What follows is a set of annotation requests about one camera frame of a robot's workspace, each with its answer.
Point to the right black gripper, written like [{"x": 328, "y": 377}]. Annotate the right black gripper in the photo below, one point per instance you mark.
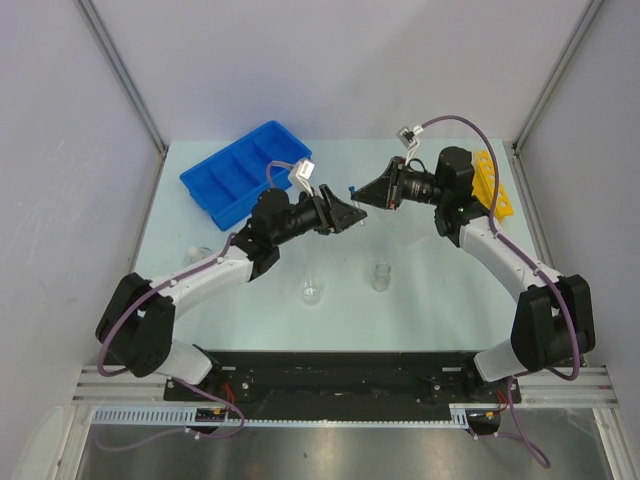
[{"x": 389, "y": 188}]

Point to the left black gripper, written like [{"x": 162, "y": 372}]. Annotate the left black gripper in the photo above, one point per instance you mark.
[{"x": 341, "y": 215}]

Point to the clear glass flask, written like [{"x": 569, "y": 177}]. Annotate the clear glass flask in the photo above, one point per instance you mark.
[{"x": 312, "y": 285}]

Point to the blue divided plastic bin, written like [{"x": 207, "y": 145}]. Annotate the blue divided plastic bin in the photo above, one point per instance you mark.
[{"x": 227, "y": 184}]

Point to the stoppered round glass flask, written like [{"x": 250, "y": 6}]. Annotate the stoppered round glass flask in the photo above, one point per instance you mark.
[{"x": 196, "y": 254}]

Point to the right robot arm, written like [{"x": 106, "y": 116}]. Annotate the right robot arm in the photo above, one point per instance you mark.
[{"x": 554, "y": 319}]

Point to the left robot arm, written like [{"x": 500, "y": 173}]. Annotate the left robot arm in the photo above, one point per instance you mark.
[{"x": 136, "y": 329}]

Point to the clear glass bottle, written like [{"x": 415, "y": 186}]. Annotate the clear glass bottle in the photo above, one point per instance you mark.
[{"x": 381, "y": 276}]

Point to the yellow test tube rack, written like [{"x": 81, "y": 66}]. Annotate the yellow test tube rack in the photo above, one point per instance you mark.
[{"x": 483, "y": 185}]

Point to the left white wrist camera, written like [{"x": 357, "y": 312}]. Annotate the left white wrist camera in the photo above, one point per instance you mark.
[{"x": 300, "y": 176}]

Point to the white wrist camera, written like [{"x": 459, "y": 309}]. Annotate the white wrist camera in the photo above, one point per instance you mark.
[
  {"x": 300, "y": 176},
  {"x": 409, "y": 137}
]

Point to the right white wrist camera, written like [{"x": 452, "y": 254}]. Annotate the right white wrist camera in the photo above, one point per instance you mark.
[{"x": 409, "y": 137}]

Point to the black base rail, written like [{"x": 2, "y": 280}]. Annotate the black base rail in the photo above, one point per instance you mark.
[{"x": 351, "y": 387}]

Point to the aluminium frame rail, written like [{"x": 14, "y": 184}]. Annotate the aluminium frame rail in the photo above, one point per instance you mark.
[{"x": 94, "y": 389}]

